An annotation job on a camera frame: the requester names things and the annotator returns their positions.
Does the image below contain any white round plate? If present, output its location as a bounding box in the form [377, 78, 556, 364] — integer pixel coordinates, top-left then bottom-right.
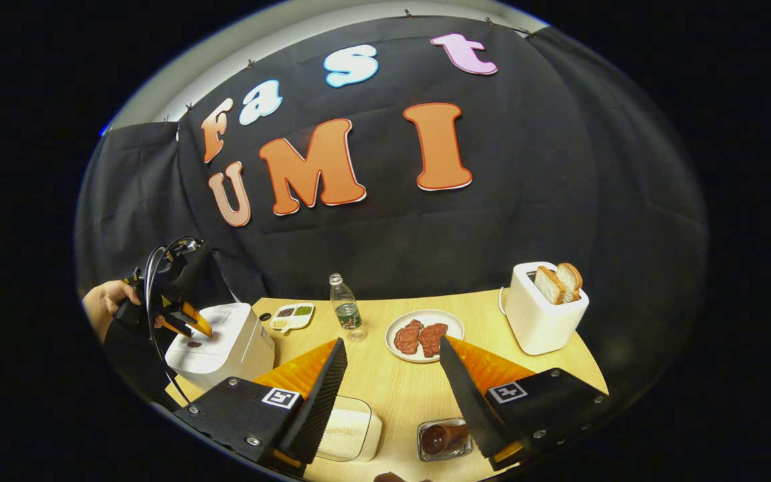
[385, 309, 465, 364]

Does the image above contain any clear rice container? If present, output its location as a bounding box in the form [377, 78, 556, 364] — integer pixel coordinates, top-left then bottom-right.
[315, 395, 383, 463]

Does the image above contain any white divided grain dish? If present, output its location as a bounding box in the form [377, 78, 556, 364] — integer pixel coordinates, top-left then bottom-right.
[269, 303, 315, 333]

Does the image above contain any red meat piece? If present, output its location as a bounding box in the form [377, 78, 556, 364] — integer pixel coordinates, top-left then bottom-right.
[394, 319, 424, 355]
[419, 323, 448, 357]

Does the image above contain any hand-held gripper cable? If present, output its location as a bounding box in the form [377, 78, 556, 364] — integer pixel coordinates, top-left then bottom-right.
[143, 238, 193, 406]

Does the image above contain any white toaster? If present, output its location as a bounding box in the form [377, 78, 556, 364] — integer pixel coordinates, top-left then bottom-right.
[505, 262, 590, 355]

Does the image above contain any toast bread slice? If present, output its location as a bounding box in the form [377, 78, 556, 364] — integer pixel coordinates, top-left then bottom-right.
[556, 262, 583, 302]
[535, 266, 567, 305]

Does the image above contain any clear plastic water bottle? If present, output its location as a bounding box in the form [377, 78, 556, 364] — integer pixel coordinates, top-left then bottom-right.
[329, 273, 367, 342]

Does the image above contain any white rice cooker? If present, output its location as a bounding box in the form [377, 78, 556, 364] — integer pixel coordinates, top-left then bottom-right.
[165, 303, 276, 392]

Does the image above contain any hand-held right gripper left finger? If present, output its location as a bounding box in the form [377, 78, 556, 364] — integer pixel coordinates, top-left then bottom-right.
[173, 337, 349, 477]

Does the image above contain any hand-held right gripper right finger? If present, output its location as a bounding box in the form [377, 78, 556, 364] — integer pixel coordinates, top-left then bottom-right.
[439, 336, 612, 471]

